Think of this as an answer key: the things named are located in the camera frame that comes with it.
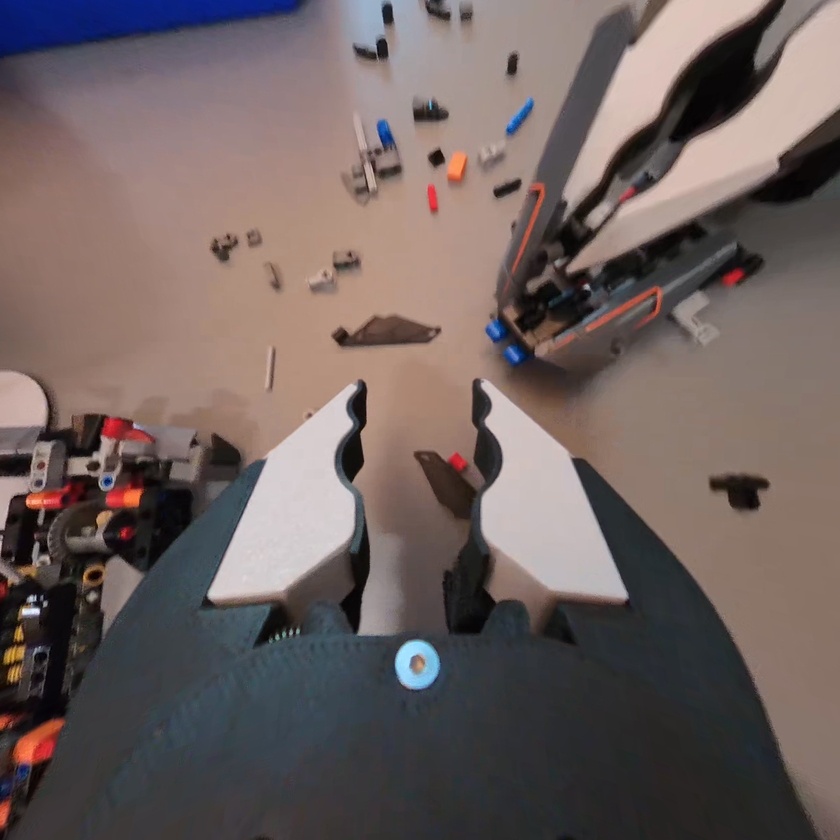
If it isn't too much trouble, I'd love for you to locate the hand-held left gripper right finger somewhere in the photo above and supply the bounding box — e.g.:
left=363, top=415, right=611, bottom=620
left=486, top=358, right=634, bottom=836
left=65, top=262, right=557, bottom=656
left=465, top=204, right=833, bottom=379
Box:
left=445, top=378, right=630, bottom=634

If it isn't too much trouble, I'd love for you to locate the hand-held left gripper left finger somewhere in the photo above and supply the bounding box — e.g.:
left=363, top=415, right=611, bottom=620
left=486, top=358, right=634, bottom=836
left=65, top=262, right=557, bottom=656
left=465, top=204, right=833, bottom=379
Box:
left=206, top=381, right=370, bottom=609

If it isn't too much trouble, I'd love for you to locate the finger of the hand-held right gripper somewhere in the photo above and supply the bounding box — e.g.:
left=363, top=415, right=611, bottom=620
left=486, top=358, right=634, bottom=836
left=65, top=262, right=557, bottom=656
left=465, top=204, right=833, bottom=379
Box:
left=567, top=0, right=840, bottom=273
left=562, top=0, right=786, bottom=212

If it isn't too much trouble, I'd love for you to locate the dark grey lego wing panel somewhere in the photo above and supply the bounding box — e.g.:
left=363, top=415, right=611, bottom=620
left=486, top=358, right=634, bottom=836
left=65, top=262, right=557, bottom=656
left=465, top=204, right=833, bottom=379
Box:
left=495, top=7, right=636, bottom=316

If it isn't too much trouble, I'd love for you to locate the black lego panel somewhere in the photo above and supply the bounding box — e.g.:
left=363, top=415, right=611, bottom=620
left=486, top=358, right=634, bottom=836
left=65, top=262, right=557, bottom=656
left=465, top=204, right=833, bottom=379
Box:
left=413, top=449, right=480, bottom=519

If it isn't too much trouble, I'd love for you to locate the black grey lego assembly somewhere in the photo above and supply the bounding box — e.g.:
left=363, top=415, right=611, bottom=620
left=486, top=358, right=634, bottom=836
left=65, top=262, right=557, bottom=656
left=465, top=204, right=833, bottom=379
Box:
left=484, top=7, right=765, bottom=371

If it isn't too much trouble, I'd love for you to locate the black lego fin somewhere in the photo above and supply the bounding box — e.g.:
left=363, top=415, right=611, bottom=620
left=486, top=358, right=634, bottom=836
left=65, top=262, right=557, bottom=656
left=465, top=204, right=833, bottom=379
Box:
left=331, top=314, right=442, bottom=347

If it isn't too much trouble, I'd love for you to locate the large lego car chassis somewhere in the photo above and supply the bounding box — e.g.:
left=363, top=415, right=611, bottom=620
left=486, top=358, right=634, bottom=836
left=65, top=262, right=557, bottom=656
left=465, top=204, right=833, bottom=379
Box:
left=0, top=413, right=242, bottom=831

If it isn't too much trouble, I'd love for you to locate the black t-shaped lego piece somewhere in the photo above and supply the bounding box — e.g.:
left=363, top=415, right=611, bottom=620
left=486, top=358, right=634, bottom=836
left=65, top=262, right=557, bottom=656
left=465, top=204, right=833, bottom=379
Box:
left=709, top=474, right=770, bottom=511

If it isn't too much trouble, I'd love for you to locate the grey axle assembly blue piece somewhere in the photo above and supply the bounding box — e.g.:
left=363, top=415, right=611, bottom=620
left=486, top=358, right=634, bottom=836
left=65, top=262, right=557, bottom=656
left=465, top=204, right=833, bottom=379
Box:
left=341, top=112, right=403, bottom=204

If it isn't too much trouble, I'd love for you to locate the blue plastic bin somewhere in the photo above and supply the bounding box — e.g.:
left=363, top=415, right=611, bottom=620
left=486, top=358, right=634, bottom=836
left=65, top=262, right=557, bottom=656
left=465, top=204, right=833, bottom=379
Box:
left=0, top=0, right=303, bottom=56

